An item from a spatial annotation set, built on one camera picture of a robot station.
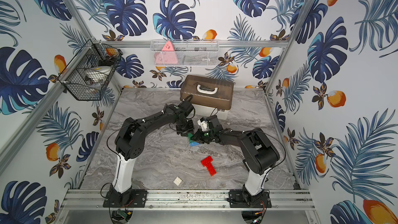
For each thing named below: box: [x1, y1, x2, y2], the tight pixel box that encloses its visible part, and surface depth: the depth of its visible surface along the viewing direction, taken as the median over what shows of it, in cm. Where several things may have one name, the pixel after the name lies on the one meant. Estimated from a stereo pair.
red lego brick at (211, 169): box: [205, 162, 217, 177], surface depth 84 cm
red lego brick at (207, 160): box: [201, 155, 213, 167], surface depth 87 cm
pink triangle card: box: [154, 40, 178, 65], surface depth 92 cm
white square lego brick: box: [173, 176, 183, 187], surface depth 80 cm
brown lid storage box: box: [179, 74, 235, 120], surface depth 94 cm
